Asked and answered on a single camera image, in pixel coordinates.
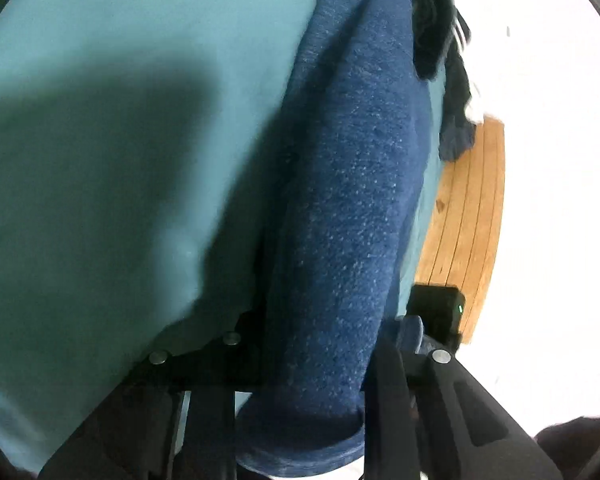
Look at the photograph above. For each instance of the black pants with white stripes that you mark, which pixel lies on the black pants with white stripes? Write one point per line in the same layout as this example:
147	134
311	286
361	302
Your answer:
435	25

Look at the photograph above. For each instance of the wooden headboard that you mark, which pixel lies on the wooden headboard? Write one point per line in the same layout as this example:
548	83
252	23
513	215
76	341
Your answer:
472	220

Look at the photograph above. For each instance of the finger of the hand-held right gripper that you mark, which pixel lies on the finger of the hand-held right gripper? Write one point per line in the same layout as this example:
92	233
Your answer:
412	334

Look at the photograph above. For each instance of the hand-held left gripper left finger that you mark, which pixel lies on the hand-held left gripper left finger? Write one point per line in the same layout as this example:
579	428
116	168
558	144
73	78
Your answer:
245	360

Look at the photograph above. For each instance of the teal cloth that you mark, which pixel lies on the teal cloth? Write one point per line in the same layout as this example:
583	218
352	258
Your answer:
105	160

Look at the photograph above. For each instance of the cream garment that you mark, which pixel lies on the cream garment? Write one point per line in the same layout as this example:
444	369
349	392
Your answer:
476	105

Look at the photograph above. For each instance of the dark grey garment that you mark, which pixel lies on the dark grey garment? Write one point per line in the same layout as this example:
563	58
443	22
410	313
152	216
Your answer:
457	120

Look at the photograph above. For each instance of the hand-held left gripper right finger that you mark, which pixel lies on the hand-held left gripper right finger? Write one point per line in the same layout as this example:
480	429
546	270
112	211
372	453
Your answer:
390	385

